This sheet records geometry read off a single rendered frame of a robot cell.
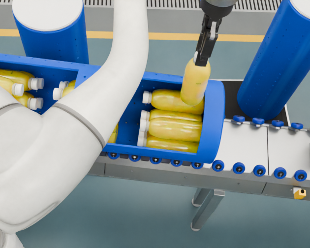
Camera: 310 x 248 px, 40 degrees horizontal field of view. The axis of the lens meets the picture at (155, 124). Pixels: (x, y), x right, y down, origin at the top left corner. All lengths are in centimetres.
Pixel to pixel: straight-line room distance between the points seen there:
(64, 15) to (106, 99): 116
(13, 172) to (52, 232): 187
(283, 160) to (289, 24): 66
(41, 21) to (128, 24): 107
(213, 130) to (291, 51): 89
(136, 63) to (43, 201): 25
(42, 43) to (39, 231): 110
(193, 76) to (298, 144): 68
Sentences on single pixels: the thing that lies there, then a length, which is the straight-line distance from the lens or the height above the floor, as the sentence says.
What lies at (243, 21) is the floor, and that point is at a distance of 327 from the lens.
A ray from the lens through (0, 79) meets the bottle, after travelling 143.
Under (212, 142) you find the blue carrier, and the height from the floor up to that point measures 117.
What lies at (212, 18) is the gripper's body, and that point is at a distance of 98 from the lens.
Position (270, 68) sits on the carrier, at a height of 63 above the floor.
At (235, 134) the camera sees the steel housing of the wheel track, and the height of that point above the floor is 93.
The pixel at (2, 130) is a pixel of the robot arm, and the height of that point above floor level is 183.
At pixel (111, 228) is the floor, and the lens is 242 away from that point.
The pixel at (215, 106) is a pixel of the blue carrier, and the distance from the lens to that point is 133.
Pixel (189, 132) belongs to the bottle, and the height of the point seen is 114.
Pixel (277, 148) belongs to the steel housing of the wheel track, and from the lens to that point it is 168.
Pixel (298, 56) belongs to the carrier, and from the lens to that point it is 213.
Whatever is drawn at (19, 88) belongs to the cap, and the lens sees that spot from 142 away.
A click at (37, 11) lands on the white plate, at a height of 104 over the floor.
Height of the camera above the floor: 235
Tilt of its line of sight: 62 degrees down
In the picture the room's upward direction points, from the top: 10 degrees clockwise
